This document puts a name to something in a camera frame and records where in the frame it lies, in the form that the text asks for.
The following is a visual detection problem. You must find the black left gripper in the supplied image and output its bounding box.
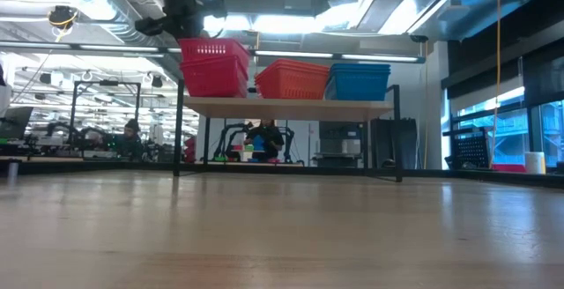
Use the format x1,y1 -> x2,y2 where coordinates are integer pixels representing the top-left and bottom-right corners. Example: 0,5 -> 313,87
158,0 -> 206,40

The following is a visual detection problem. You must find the large sheet metal duct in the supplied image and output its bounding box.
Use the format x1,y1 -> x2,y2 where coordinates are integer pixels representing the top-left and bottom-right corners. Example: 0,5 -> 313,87
352,0 -> 540,42

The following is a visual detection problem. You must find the flat red object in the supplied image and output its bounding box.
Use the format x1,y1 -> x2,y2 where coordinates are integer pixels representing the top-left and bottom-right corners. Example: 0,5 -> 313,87
490,162 -> 529,174

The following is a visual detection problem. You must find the black aluminium table frame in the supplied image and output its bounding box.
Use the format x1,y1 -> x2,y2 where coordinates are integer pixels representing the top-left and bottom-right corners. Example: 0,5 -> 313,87
398,167 -> 564,190

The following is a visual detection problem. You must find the white paper roll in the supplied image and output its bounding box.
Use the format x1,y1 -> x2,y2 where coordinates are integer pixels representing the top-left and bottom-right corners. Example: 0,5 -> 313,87
523,151 -> 547,176

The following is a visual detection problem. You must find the black metal cabinet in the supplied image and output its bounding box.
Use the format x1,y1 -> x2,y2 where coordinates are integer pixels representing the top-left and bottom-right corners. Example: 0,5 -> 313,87
315,120 -> 370,169

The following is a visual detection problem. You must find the black tall cabinet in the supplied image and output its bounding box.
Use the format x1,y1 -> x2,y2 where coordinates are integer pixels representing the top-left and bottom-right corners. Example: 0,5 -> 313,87
369,117 -> 419,171

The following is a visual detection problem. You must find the silver spiral ceiling duct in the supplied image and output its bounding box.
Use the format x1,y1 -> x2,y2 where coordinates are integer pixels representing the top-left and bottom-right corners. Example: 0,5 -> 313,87
34,0 -> 187,84

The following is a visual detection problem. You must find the black background monitor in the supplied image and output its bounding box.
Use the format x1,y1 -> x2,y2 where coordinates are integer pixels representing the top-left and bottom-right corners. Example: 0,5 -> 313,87
0,105 -> 35,141

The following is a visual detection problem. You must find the person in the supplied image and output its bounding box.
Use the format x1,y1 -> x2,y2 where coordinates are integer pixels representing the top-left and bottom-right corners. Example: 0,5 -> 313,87
243,118 -> 286,163
109,118 -> 145,161

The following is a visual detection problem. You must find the long ceiling light strip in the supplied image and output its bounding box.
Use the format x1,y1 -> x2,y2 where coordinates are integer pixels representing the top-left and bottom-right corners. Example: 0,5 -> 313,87
0,41 -> 182,56
251,48 -> 427,65

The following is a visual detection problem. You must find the black ceiling cable reel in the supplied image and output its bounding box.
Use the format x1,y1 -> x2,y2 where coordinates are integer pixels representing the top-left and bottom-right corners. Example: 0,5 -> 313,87
47,4 -> 80,31

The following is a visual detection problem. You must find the black background station frame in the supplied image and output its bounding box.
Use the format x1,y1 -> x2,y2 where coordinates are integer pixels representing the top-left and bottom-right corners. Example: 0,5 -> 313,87
69,79 -> 143,150

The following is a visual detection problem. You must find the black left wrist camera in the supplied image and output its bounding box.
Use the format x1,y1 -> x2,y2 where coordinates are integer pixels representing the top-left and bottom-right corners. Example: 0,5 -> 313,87
133,16 -> 166,37

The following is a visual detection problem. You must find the blue plastic slotted basket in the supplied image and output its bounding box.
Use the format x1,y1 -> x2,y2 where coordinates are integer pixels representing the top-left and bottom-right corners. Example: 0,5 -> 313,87
324,67 -> 392,102
328,62 -> 392,72

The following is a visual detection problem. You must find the black perforated panel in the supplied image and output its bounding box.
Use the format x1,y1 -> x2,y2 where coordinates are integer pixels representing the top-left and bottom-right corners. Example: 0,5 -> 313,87
449,134 -> 491,171

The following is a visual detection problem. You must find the yellow hanging cable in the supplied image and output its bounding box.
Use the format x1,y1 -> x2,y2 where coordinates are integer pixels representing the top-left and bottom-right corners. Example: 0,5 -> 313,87
487,0 -> 504,170

